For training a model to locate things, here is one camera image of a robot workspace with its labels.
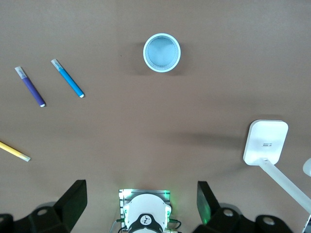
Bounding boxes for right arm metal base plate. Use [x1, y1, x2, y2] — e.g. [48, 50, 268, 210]
[118, 188, 171, 230]

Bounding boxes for light blue paper cup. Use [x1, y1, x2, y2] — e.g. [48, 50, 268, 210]
[142, 33, 182, 74]

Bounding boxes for aluminium frame rail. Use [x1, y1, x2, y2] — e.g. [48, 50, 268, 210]
[302, 213, 311, 233]

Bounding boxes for white round object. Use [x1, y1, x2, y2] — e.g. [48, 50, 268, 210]
[302, 157, 311, 177]

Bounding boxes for blue marker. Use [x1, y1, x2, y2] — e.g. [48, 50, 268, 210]
[51, 58, 85, 99]

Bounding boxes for purple marker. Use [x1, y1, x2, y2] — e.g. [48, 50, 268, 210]
[14, 66, 46, 108]

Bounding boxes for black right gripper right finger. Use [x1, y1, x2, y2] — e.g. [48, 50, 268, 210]
[191, 181, 294, 233]

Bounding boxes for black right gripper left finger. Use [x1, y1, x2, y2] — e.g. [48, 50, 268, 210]
[0, 179, 87, 233]

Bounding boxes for yellow marker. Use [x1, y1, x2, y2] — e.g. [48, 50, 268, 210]
[0, 141, 32, 163]

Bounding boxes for white lamp stand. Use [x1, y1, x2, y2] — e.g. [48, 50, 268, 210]
[242, 118, 311, 215]

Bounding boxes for black base connector cable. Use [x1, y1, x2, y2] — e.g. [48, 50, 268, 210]
[169, 217, 183, 231]

